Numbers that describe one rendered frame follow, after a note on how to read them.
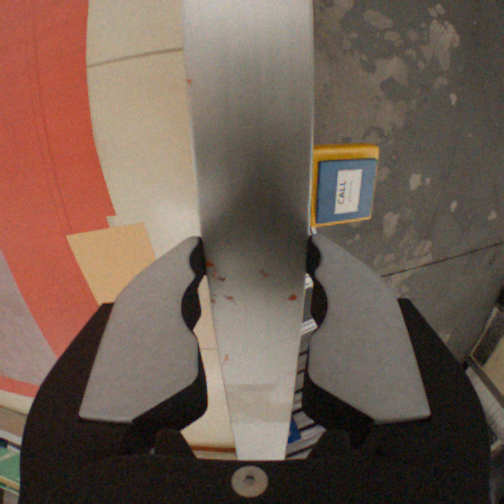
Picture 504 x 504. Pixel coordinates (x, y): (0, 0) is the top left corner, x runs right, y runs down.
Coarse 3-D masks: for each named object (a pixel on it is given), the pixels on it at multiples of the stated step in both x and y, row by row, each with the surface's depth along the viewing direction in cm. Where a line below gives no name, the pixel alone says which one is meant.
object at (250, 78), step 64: (192, 0) 7; (256, 0) 7; (192, 64) 8; (256, 64) 8; (192, 128) 9; (256, 128) 9; (256, 192) 10; (256, 256) 12; (256, 320) 13; (256, 384) 16; (192, 448) 28; (256, 448) 21
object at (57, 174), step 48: (0, 0) 8; (48, 0) 9; (0, 48) 10; (48, 48) 10; (0, 96) 11; (48, 96) 11; (0, 144) 12; (48, 144) 13; (0, 192) 14; (48, 192) 14; (96, 192) 14
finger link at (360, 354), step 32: (320, 256) 10; (352, 256) 10; (320, 288) 9; (352, 288) 9; (384, 288) 9; (320, 320) 9; (352, 320) 8; (384, 320) 8; (320, 352) 7; (352, 352) 7; (384, 352) 7; (320, 384) 6; (352, 384) 6; (384, 384) 6; (416, 384) 6; (320, 416) 7; (352, 416) 6; (384, 416) 5; (416, 416) 5; (352, 448) 6
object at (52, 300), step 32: (32, 224) 15; (64, 224) 15; (96, 224) 15; (0, 256) 16; (32, 256) 16; (64, 256) 16; (0, 288) 18; (32, 288) 17; (64, 288) 17; (0, 320) 19; (32, 320) 19; (64, 320) 19; (0, 352) 22; (32, 352) 21; (0, 384) 26; (32, 384) 24
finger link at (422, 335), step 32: (416, 320) 8; (416, 352) 7; (448, 352) 7; (448, 384) 6; (448, 416) 5; (480, 416) 5; (384, 448) 5; (416, 448) 5; (448, 448) 5; (480, 448) 4; (448, 480) 4; (480, 480) 4
